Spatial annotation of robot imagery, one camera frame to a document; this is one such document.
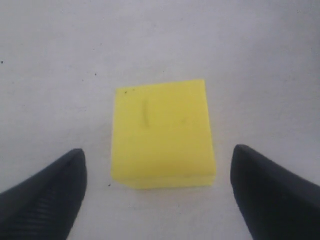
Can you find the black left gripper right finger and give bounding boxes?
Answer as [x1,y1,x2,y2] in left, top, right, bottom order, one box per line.
[231,145,320,240]

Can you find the yellow foam cube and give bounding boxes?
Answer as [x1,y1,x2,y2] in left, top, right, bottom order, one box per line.
[110,79,216,190]

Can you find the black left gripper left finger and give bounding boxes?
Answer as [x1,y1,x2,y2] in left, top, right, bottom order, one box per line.
[0,148,88,240]

